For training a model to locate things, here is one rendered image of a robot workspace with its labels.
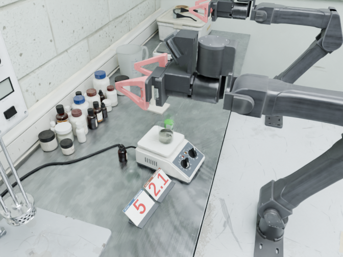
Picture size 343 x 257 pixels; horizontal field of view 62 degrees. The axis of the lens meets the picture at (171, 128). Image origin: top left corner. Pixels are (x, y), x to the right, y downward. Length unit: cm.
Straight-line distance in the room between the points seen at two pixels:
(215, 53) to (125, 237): 53
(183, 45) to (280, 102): 21
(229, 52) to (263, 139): 66
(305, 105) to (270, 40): 168
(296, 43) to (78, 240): 189
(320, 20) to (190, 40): 67
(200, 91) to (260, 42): 170
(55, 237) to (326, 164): 66
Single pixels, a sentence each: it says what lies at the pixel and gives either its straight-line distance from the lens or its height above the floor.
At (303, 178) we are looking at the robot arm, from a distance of 69.
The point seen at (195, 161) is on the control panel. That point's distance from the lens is 95.
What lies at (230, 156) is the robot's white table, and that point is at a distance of 104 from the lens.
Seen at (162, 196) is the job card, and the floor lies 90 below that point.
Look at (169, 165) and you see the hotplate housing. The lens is 90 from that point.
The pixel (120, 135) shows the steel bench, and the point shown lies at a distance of 111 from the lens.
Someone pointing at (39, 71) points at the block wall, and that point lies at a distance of 116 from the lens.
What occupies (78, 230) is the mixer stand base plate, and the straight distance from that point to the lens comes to 84.
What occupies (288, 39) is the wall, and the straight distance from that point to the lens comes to 223.
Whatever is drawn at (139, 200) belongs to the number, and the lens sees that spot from 84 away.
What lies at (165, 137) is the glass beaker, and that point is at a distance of 90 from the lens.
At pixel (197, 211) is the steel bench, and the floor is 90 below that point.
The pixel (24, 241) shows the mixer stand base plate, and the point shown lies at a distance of 87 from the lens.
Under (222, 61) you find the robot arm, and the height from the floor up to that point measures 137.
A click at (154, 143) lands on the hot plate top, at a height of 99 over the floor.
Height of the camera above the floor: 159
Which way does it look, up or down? 37 degrees down
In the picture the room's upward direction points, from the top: 2 degrees clockwise
